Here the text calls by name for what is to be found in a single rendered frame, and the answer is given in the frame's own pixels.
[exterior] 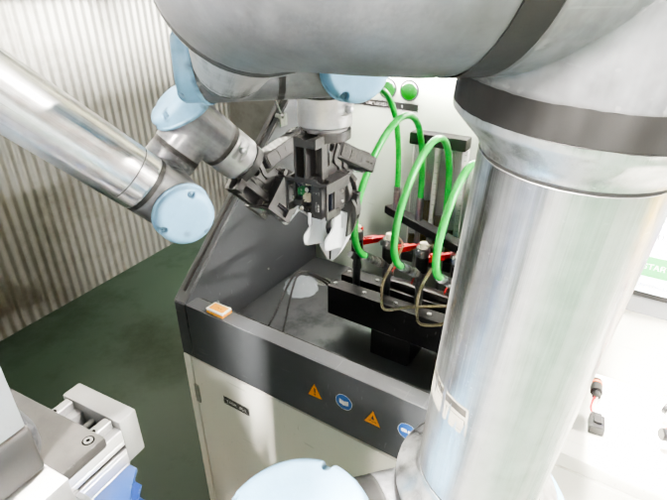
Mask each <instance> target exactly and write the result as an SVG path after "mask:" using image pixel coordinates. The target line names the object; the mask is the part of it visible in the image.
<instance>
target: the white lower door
mask: <svg viewBox="0 0 667 500"><path fill-rule="evenodd" d="M192 361H193V366H194V371H195V377H196V383H195V384H194V385H195V391H196V397H197V401H198V402H200V411H201V416H202V422H203V428H204V434H205V439H206V445H207V451H208V457H209V462H210V468H211V474H212V479H213V485H214V491H215V497H216V500H231V499H232V498H233V497H234V495H235V493H236V491H237V490H238V489H239V488H240V487H241V486H242V485H243V484H244V483H245V482H247V481H248V480H249V479H250V478H252V477H253V476H254V475H256V474H257V473H259V472H260V471H262V470H264V469H266V468H268V467H270V466H272V465H274V464H277V463H280V462H283V461H287V460H291V459H298V458H312V459H319V460H323V461H324V462H325V463H326V465H327V466H329V467H333V466H334V465H337V466H338V467H340V468H342V469H343V470H345V471H346V472H347V473H349V474H350V475H351V476H352V477H355V476H359V475H364V474H367V473H371V472H375V471H380V470H384V469H389V468H393V467H396V461H397V458H395V457H393V456H391V455H389V454H387V453H385V452H383V451H381V450H379V449H377V448H375V447H373V446H371V445H369V444H367V443H365V442H363V441H361V440H359V439H357V438H355V437H352V436H350V435H348V434H346V433H344V432H342V431H340V430H338V429H336V428H334V427H332V426H330V425H328V424H326V423H324V422H322V421H320V420H318V419H316V418H314V417H312V416H310V415H308V414H306V413H304V412H302V411H300V410H298V409H296V408H294V407H292V406H290V405H288V404H286V403H284V402H282V401H280V400H278V399H276V398H274V397H272V396H270V395H268V394H266V393H264V392H262V391H260V390H258V389H256V388H254V387H252V386H250V385H248V384H246V383H244V382H242V381H240V380H238V379H236V378H234V377H232V376H230V375H228V374H226V373H224V372H222V371H220V370H218V369H216V368H214V367H212V366H210V365H208V364H206V363H204V362H202V361H200V360H198V359H196V358H195V357H193V358H192Z"/></svg>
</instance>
